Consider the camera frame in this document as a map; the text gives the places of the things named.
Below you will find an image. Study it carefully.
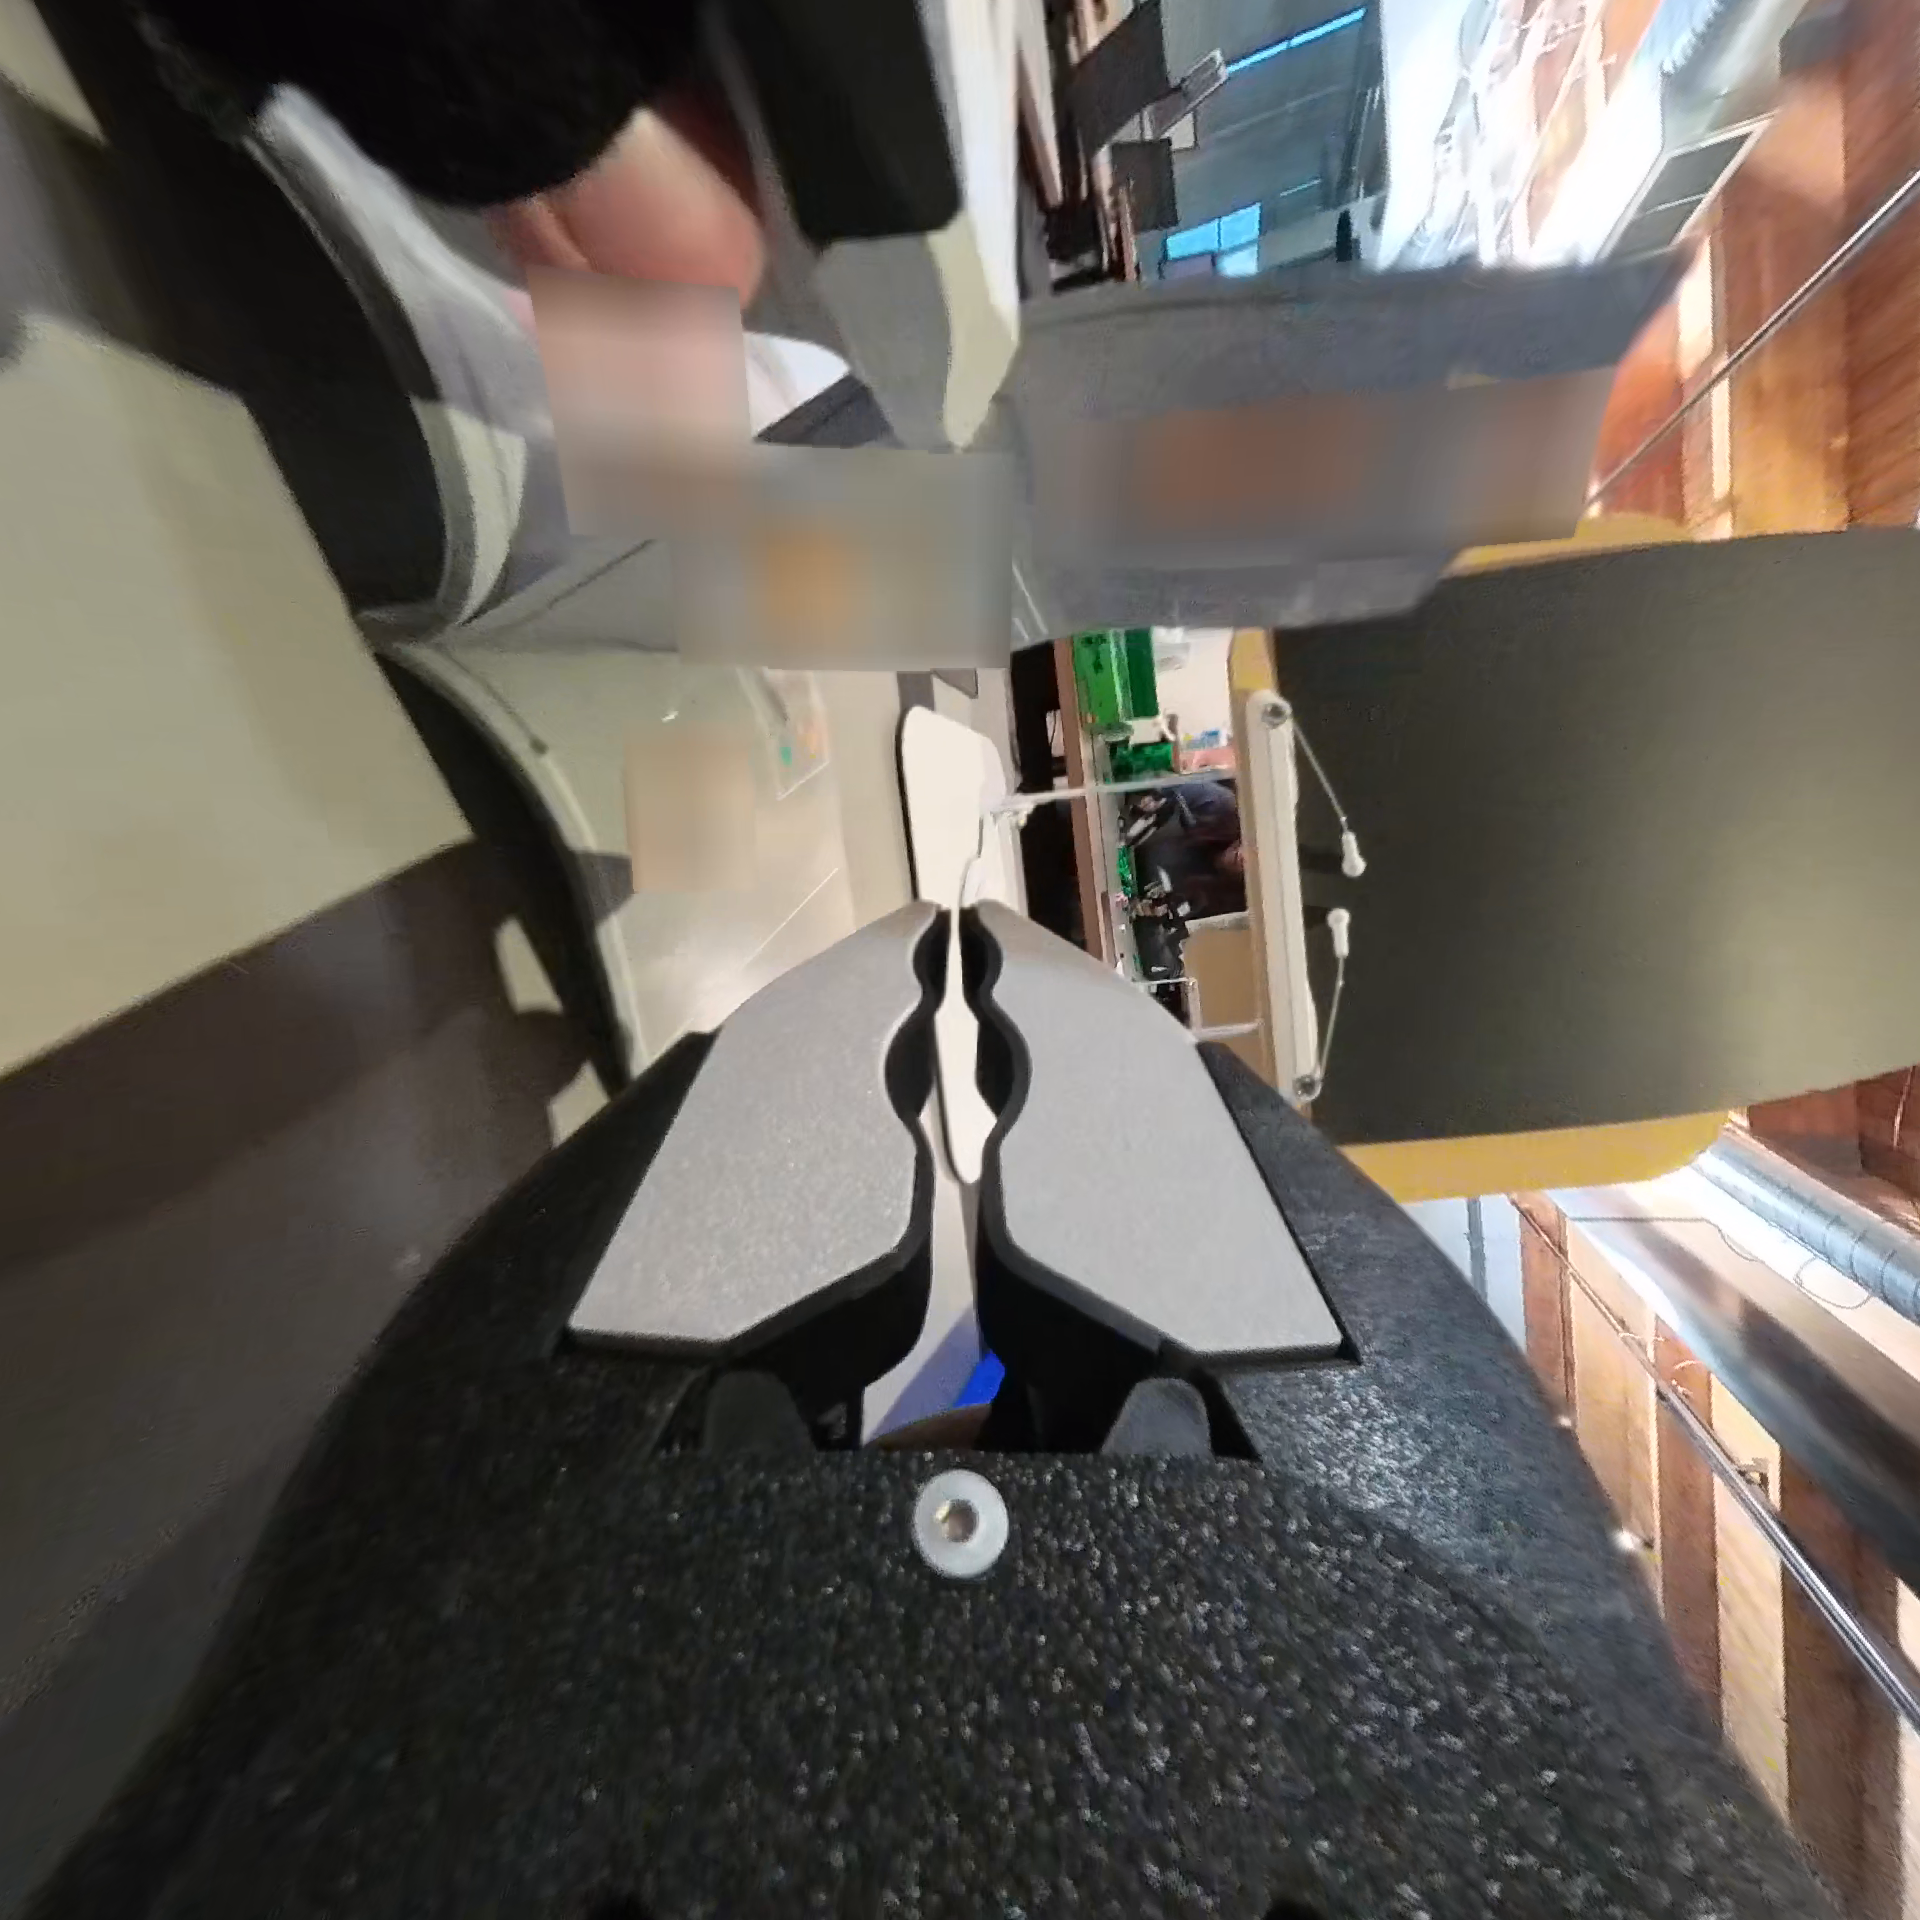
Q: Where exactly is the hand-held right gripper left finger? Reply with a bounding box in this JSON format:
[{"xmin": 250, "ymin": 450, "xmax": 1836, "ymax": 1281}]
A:
[{"xmin": 563, "ymin": 904, "xmax": 956, "ymax": 1359}]

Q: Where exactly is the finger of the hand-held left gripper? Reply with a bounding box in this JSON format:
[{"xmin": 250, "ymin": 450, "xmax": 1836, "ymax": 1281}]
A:
[{"xmin": 814, "ymin": 0, "xmax": 1040, "ymax": 452}]

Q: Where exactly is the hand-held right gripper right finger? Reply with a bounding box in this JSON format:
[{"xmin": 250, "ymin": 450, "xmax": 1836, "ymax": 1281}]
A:
[{"xmin": 961, "ymin": 904, "xmax": 1347, "ymax": 1369}]

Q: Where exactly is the grey instruction booklet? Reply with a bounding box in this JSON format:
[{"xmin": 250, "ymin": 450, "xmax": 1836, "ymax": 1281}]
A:
[{"xmin": 246, "ymin": 82, "xmax": 1686, "ymax": 1089}]

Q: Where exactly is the grey desk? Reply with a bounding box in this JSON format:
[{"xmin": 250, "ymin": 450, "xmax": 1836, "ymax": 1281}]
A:
[{"xmin": 0, "ymin": 0, "xmax": 993, "ymax": 1802}]

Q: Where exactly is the person's left hand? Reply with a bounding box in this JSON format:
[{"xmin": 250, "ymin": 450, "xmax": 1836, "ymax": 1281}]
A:
[{"xmin": 497, "ymin": 74, "xmax": 770, "ymax": 298}]

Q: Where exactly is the green building set box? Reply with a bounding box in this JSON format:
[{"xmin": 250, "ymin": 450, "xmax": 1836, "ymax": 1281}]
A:
[{"xmin": 1070, "ymin": 630, "xmax": 1164, "ymax": 741}]

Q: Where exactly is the white board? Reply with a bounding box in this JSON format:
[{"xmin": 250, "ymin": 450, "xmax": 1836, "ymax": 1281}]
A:
[{"xmin": 897, "ymin": 704, "xmax": 1040, "ymax": 1186}]

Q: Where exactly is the silver duct pipe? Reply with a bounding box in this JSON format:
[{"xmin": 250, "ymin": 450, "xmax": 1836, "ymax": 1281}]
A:
[{"xmin": 1694, "ymin": 1125, "xmax": 1920, "ymax": 1322}]

